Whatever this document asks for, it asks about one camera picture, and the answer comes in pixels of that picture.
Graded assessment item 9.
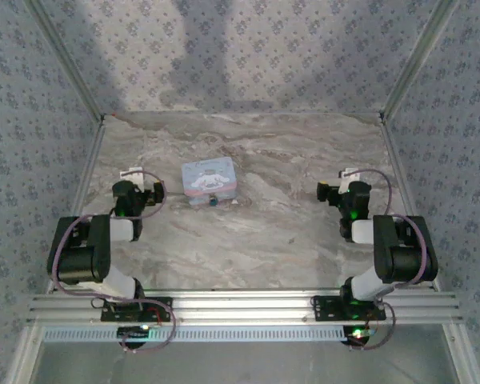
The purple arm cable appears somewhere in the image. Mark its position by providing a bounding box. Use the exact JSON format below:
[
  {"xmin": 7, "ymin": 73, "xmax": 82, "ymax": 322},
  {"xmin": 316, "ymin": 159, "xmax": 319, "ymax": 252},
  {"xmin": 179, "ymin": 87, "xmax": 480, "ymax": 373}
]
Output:
[
  {"xmin": 50, "ymin": 170, "xmax": 167, "ymax": 299},
  {"xmin": 354, "ymin": 168, "xmax": 440, "ymax": 290}
]

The white slotted cable duct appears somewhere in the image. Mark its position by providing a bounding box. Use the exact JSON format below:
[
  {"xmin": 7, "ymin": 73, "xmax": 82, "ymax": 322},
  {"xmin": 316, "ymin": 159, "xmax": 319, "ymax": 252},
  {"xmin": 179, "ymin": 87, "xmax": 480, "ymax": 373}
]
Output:
[{"xmin": 42, "ymin": 325, "xmax": 347, "ymax": 343}]

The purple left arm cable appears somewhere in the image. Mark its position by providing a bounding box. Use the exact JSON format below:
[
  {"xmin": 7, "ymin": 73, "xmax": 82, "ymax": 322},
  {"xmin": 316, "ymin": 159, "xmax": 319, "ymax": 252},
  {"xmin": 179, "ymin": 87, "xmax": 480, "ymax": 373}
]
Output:
[{"xmin": 50, "ymin": 170, "xmax": 167, "ymax": 299}]

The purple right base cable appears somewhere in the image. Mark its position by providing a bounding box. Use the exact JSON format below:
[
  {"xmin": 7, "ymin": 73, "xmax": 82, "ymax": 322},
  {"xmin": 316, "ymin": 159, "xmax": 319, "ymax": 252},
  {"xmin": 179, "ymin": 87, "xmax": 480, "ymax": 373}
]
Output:
[{"xmin": 346, "ymin": 302, "xmax": 398, "ymax": 352}]

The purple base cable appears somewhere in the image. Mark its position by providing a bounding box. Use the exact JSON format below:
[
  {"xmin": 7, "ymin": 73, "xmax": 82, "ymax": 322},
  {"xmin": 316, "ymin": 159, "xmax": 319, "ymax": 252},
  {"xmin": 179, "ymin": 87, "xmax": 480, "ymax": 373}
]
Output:
[
  {"xmin": 346, "ymin": 302, "xmax": 398, "ymax": 352},
  {"xmin": 118, "ymin": 298, "xmax": 178, "ymax": 354}
]

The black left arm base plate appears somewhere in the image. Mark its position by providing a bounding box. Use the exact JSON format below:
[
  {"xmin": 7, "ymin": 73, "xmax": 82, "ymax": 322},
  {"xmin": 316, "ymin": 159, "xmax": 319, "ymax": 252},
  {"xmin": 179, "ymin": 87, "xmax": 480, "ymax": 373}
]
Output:
[{"xmin": 100, "ymin": 297, "xmax": 174, "ymax": 322}]

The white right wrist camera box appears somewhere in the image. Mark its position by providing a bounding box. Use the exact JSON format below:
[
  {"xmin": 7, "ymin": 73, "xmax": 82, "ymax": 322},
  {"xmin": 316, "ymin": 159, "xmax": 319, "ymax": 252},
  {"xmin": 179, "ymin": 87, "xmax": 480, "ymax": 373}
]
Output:
[{"xmin": 339, "ymin": 167, "xmax": 362, "ymax": 190}]

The light blue cartoon tin box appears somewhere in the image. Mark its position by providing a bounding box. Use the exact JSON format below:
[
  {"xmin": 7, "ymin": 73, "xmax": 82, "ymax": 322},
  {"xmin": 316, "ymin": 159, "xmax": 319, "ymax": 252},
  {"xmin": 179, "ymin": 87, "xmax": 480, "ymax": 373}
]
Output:
[{"xmin": 180, "ymin": 157, "xmax": 238, "ymax": 207}]

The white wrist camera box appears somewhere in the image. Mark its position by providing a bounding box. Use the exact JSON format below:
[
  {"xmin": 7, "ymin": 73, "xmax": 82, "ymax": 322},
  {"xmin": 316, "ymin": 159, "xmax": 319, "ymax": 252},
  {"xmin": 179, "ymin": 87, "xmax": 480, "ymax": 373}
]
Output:
[
  {"xmin": 339, "ymin": 167, "xmax": 362, "ymax": 190},
  {"xmin": 119, "ymin": 166, "xmax": 146, "ymax": 190}
]

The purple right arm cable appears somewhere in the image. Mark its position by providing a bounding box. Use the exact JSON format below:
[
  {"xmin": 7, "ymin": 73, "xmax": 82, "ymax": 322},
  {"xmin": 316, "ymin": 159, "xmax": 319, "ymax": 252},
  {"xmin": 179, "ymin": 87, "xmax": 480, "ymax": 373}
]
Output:
[{"xmin": 354, "ymin": 168, "xmax": 440, "ymax": 290}]

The right controller board green light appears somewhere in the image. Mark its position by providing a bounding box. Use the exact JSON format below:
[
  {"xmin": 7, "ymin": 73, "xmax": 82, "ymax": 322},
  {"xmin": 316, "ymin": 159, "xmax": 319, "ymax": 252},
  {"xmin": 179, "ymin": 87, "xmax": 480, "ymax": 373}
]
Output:
[{"xmin": 342, "ymin": 325, "xmax": 372, "ymax": 348}]

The controller board green light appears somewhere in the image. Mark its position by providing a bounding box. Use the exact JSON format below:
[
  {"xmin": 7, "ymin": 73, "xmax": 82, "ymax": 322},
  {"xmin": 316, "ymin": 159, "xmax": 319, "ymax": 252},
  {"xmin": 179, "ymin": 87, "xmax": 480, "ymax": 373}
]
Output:
[
  {"xmin": 117, "ymin": 325, "xmax": 152, "ymax": 342},
  {"xmin": 342, "ymin": 325, "xmax": 372, "ymax": 348}
]

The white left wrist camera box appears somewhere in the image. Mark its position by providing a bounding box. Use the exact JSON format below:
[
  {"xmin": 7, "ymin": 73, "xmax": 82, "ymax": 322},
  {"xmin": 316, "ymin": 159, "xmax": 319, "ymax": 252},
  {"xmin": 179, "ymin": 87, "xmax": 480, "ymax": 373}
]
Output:
[{"xmin": 119, "ymin": 166, "xmax": 146, "ymax": 190}]

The aluminium mounting rail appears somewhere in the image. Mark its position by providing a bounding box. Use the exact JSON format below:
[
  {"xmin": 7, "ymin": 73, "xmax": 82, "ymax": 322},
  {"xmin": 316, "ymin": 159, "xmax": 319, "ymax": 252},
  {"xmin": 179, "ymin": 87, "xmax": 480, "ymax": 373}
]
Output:
[{"xmin": 26, "ymin": 290, "xmax": 464, "ymax": 323}]

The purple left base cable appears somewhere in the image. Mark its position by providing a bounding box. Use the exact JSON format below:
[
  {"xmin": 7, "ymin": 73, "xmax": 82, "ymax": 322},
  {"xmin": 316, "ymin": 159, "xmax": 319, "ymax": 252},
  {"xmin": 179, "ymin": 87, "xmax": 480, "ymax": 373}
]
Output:
[{"xmin": 118, "ymin": 298, "xmax": 178, "ymax": 354}]

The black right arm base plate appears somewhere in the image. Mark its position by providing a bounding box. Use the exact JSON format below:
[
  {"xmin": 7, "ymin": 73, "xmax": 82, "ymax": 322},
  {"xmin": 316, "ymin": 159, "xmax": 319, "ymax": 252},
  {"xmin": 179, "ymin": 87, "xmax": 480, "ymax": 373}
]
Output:
[{"xmin": 311, "ymin": 294, "xmax": 387, "ymax": 322}]

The aluminium frame post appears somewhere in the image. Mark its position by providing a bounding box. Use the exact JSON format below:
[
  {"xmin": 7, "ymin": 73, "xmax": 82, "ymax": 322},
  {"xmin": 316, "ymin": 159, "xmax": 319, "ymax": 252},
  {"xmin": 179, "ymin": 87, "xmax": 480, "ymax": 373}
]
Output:
[
  {"xmin": 22, "ymin": 0, "xmax": 106, "ymax": 123},
  {"xmin": 380, "ymin": 0, "xmax": 462, "ymax": 123}
]

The left controller board green light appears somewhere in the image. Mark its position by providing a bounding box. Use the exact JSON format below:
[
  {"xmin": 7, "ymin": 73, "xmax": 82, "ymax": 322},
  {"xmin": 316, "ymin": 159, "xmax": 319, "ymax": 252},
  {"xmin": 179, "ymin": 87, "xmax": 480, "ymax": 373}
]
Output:
[{"xmin": 117, "ymin": 325, "xmax": 152, "ymax": 342}]

